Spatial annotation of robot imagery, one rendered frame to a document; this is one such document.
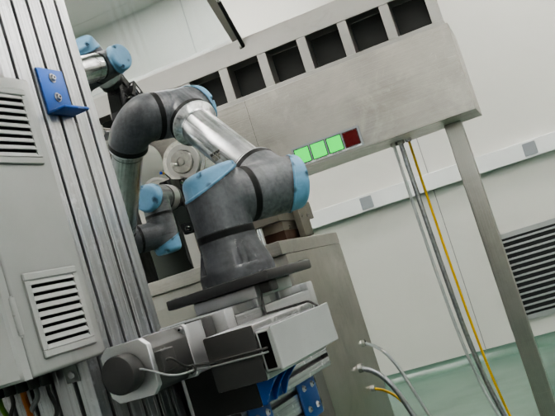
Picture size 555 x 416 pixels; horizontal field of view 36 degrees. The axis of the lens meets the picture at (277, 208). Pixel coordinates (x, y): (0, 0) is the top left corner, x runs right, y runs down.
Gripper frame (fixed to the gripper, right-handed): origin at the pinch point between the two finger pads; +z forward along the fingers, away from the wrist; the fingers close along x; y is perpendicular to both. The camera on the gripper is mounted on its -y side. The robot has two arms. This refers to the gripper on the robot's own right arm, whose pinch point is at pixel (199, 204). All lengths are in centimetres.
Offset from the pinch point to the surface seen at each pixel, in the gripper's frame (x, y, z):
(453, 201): -44, -14, 277
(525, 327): -76, -69, 60
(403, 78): -65, 23, 44
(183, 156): 4.2, 17.5, 9.9
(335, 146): -36, 9, 44
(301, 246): -26.4, -21.6, 2.6
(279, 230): -17.8, -14.5, 13.4
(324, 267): -26.4, -29.3, 19.4
